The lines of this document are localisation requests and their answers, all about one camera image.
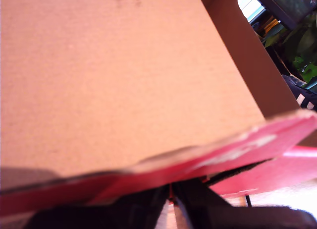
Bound wide black computer monitor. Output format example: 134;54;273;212
249;0;317;30

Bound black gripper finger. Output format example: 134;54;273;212
172;178;238;229
99;184;171;229

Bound red cardboard shoebox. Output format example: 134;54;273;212
210;145;317;198

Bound green leafy potted plant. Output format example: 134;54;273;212
257;10;317;91

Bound red shoebox lid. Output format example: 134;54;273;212
0;0;317;215

